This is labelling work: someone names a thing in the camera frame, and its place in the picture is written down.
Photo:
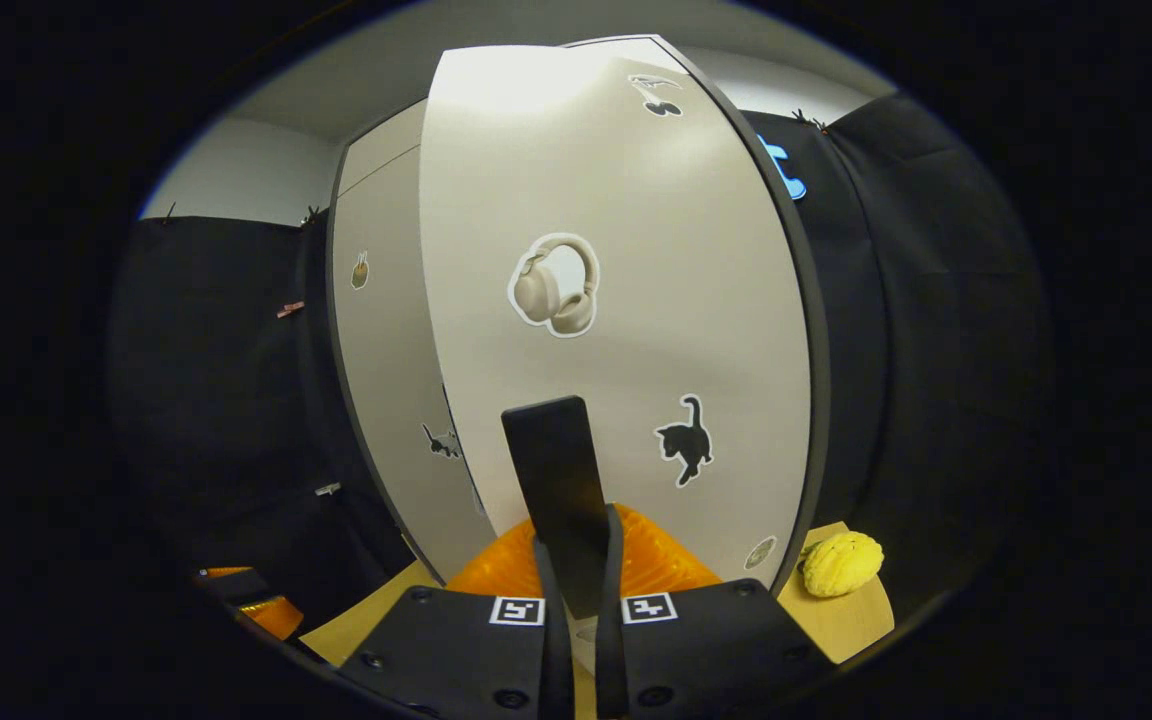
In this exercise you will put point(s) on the black backdrop cloth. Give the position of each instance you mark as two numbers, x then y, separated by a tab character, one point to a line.
936	350

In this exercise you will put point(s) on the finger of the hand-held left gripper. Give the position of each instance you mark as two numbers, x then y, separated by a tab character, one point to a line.
276	618
236	587

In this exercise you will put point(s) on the cabinet door with headphone sticker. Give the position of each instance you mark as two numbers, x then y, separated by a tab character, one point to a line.
656	300

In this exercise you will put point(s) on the cabinet door with camera sticker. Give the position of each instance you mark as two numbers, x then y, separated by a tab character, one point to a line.
386	380

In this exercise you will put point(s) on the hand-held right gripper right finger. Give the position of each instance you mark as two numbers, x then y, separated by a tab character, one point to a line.
611	670

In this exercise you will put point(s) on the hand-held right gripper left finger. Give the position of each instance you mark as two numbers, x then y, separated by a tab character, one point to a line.
556	670

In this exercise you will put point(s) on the yellow toy fruit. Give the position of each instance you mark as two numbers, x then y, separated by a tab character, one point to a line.
841	563

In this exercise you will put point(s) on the beige double-door shoe cabinet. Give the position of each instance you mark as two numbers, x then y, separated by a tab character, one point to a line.
386	140

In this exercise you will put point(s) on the black binder clip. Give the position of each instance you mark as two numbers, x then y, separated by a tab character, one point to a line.
809	121

